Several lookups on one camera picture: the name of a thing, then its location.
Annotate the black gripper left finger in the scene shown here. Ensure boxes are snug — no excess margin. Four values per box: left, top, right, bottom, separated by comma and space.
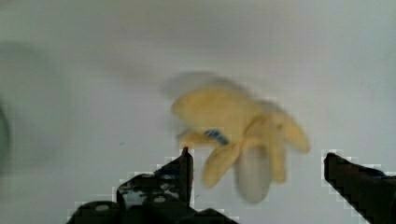
116, 147, 194, 207

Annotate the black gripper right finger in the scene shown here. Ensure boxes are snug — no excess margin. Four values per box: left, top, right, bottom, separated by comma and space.
323, 153, 396, 224

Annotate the yellow plush peeled banana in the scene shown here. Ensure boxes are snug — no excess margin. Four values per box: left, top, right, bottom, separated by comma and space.
171, 87, 310, 203

